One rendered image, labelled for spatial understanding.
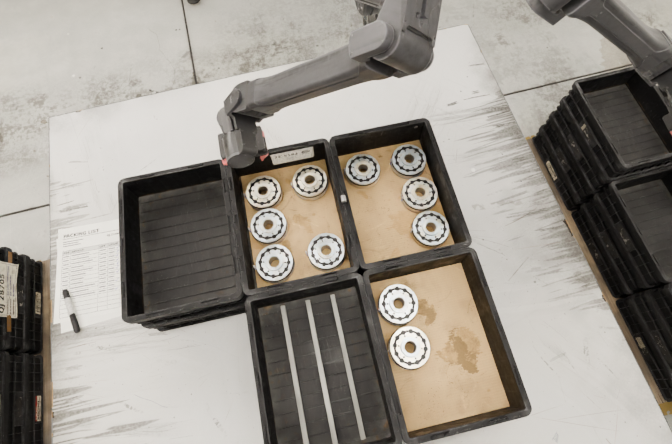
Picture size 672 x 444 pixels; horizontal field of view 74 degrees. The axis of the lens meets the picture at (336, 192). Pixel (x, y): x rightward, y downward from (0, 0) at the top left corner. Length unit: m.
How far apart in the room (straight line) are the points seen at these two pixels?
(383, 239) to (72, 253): 0.97
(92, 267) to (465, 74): 1.42
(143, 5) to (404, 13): 2.67
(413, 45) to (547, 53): 2.30
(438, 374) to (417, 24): 0.87
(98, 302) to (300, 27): 1.92
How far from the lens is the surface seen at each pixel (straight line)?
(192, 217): 1.37
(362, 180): 1.31
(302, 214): 1.30
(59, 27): 3.31
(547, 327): 1.47
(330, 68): 0.73
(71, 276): 1.61
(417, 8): 0.66
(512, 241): 1.50
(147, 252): 1.38
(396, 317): 1.20
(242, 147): 0.90
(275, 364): 1.23
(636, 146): 2.11
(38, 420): 2.20
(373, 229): 1.28
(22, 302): 2.20
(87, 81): 2.96
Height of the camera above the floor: 2.05
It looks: 67 degrees down
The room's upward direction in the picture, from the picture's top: 3 degrees counter-clockwise
